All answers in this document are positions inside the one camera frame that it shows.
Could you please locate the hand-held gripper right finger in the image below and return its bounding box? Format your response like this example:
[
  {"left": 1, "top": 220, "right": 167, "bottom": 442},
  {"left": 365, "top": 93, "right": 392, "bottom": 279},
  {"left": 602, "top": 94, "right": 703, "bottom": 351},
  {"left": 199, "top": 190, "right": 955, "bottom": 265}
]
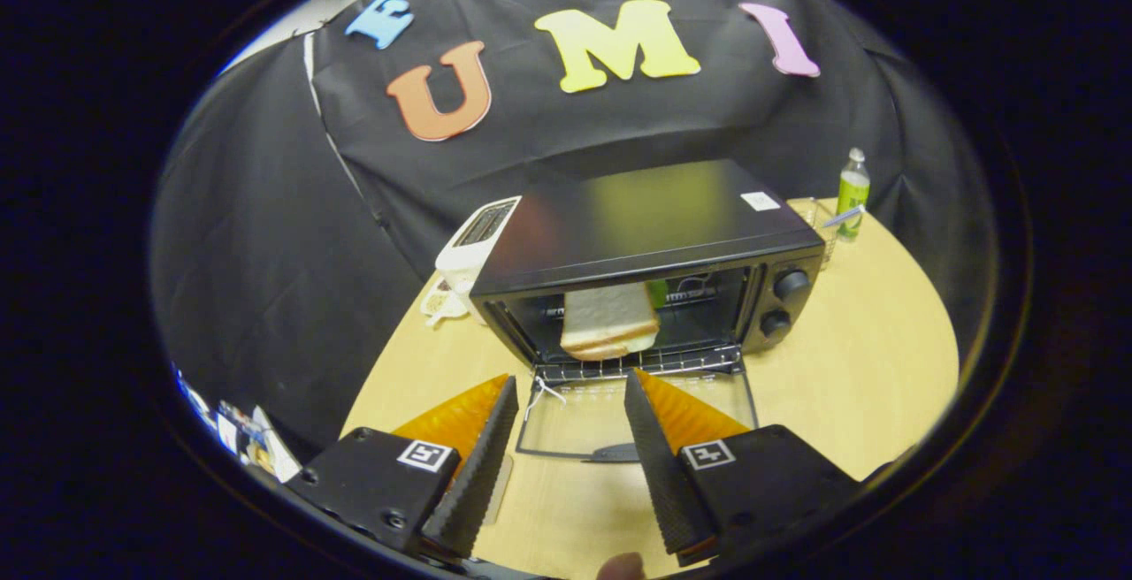
[{"left": 623, "top": 368, "right": 863, "bottom": 568}]

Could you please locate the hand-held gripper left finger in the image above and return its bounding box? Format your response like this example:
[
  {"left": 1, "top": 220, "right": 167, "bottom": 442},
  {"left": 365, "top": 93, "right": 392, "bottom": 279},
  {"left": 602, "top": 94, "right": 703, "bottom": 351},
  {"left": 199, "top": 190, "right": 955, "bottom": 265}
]
[{"left": 287, "top": 374, "right": 520, "bottom": 559}]

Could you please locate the sandwich with lettuce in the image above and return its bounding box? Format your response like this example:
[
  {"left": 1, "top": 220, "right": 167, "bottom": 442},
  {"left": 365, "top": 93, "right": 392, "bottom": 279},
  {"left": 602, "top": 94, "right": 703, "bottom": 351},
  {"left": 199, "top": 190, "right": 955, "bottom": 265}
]
[{"left": 560, "top": 279, "right": 669, "bottom": 363}]

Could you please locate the black toaster oven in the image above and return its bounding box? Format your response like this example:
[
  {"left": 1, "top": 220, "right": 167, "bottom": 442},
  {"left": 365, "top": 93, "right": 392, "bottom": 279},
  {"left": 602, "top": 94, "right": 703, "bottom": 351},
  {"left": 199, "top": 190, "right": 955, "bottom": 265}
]
[{"left": 470, "top": 159, "right": 826, "bottom": 463}]

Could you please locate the white slot toaster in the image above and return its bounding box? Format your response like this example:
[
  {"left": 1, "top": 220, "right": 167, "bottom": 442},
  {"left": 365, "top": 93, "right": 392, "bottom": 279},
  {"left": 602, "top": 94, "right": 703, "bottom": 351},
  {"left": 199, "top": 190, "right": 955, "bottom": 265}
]
[{"left": 434, "top": 197, "right": 523, "bottom": 326}]

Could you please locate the small white dish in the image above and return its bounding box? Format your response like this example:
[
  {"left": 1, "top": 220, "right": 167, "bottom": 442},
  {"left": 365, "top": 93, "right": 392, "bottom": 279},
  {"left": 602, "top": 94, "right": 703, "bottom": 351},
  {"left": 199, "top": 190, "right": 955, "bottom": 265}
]
[{"left": 420, "top": 275, "right": 470, "bottom": 327}]

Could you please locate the white bag with items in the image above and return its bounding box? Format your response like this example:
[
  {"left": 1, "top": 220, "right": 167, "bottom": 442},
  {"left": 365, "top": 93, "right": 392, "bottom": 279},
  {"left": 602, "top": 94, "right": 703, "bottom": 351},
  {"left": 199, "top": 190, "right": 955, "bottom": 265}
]
[{"left": 248, "top": 403, "right": 302, "bottom": 485}]

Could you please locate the clear glass cup with utensil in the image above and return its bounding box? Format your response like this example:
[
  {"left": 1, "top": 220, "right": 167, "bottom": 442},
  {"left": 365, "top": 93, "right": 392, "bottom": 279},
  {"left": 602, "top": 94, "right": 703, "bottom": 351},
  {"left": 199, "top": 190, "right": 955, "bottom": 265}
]
[{"left": 792, "top": 198, "right": 863, "bottom": 271}]

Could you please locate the green plastic bottle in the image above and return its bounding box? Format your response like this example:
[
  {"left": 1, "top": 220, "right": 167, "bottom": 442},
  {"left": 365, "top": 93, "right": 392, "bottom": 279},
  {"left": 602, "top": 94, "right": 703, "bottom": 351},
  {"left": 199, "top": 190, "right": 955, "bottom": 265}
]
[{"left": 837, "top": 148, "right": 871, "bottom": 241}]

